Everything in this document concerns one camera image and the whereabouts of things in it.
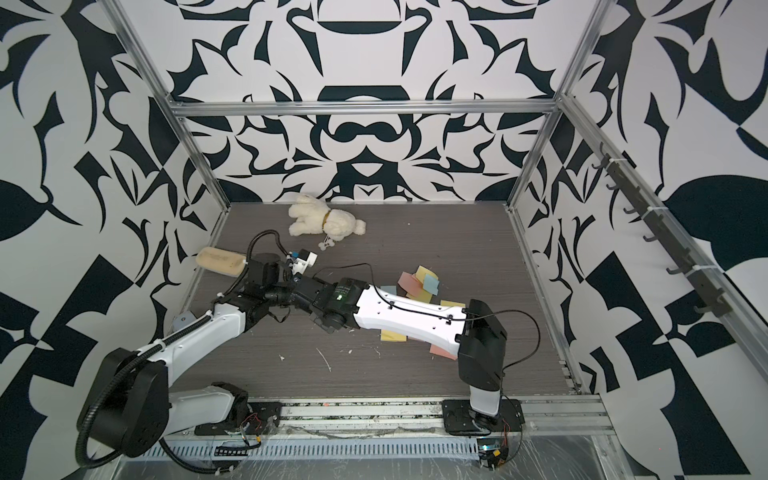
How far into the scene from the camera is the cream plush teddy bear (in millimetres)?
1047

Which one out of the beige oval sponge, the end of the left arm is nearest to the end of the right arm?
the end of the left arm

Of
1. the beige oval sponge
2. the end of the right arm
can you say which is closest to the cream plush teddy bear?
the beige oval sponge

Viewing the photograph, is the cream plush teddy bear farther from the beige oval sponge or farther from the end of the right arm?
the end of the right arm

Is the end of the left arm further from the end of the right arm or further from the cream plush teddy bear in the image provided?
the cream plush teddy bear

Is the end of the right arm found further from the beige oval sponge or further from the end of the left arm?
the beige oval sponge
